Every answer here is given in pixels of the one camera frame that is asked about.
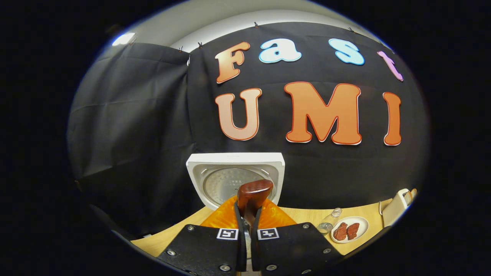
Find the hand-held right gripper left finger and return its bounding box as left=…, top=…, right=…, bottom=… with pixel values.
left=157, top=196, right=248, bottom=276

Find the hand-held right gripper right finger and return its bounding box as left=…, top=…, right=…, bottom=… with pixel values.
left=249, top=199, right=344, bottom=276

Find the brown wooden spoon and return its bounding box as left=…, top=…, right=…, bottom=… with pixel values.
left=237, top=179, right=274, bottom=230

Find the white rice cooker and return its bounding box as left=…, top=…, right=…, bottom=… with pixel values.
left=186, top=153, right=285, bottom=210

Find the clear plastic water bottle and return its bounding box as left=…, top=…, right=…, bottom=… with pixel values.
left=317, top=208, right=343, bottom=233

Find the white round plate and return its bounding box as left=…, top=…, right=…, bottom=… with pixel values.
left=330, top=216, right=369, bottom=244

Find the white toaster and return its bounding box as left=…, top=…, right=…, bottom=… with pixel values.
left=380, top=188, right=417, bottom=227

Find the black backdrop cloth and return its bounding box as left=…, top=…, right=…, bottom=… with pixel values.
left=67, top=22, right=430, bottom=236

